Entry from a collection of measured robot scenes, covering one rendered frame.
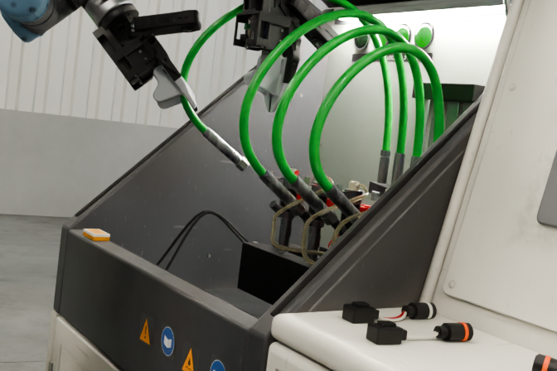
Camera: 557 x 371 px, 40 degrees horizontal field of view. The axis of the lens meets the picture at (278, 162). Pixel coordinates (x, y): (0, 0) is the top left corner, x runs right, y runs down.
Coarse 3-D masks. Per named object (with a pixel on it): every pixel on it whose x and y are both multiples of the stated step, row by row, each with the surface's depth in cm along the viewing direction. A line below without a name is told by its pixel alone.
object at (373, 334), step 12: (372, 324) 76; (384, 324) 75; (444, 324) 80; (456, 324) 80; (468, 324) 80; (372, 336) 75; (384, 336) 75; (396, 336) 75; (408, 336) 77; (420, 336) 78; (432, 336) 79; (444, 336) 79; (456, 336) 79; (468, 336) 80
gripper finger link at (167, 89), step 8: (160, 72) 127; (160, 80) 126; (168, 80) 126; (176, 80) 125; (184, 80) 126; (160, 88) 126; (168, 88) 126; (176, 88) 126; (184, 88) 126; (160, 96) 126; (168, 96) 126; (176, 96) 126; (192, 96) 126; (192, 104) 126
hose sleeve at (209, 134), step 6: (204, 132) 129; (210, 132) 129; (210, 138) 129; (216, 138) 129; (216, 144) 130; (222, 144) 130; (228, 144) 131; (222, 150) 130; (228, 150) 130; (234, 150) 130; (228, 156) 130; (234, 156) 130; (240, 156) 131; (234, 162) 131
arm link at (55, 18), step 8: (56, 0) 128; (64, 0) 129; (56, 8) 127; (64, 8) 130; (72, 8) 131; (56, 16) 129; (64, 16) 131; (8, 24) 128; (16, 24) 128; (40, 24) 135; (48, 24) 128; (16, 32) 128; (24, 32) 129; (32, 32) 130; (40, 32) 131; (24, 40) 130; (32, 40) 132
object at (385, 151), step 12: (336, 0) 132; (228, 12) 129; (216, 24) 128; (204, 36) 128; (372, 36) 134; (192, 48) 128; (192, 60) 128; (384, 60) 134; (384, 72) 135; (384, 84) 135; (180, 96) 128; (192, 108) 129; (192, 120) 129; (384, 132) 136; (384, 144) 136; (384, 156) 136
